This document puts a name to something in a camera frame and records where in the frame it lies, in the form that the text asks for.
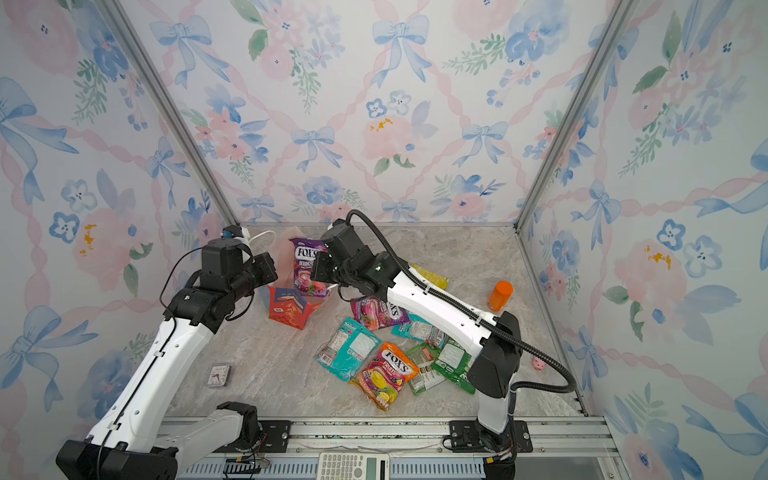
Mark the purple fox's candy bag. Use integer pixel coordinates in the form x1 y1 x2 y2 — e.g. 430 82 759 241
350 297 411 331
290 237 329 298

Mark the red paper gift bag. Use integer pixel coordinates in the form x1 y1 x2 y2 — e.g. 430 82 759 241
265 227 331 330

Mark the orange Fox's fruits candy bag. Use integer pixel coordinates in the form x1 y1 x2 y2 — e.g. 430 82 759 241
350 342 419 411

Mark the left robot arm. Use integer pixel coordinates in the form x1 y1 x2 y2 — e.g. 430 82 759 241
56 238 278 479

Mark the teal Fox's candy bag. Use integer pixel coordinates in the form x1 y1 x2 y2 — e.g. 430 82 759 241
315 318 381 382

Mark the teal candy bag right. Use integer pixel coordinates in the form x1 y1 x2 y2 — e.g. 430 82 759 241
392 314 447 349

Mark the yellow chips snack bag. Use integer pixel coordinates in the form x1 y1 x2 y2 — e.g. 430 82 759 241
411 264 449 290

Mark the light green snack bag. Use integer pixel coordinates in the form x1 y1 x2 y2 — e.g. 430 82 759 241
406 342 447 396

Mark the small square clock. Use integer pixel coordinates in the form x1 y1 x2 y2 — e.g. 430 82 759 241
206 364 232 388

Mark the orange plastic bottle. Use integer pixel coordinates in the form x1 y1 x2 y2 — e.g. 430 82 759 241
487 280 514 311

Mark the grey calculator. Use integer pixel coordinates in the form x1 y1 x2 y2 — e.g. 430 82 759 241
316 452 390 480

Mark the small pink toy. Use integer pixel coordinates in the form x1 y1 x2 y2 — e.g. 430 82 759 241
532 357 547 371

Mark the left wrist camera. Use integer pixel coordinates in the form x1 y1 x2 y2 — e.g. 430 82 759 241
221 225 248 242

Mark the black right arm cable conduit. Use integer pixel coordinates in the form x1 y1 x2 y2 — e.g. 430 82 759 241
344 209 578 395

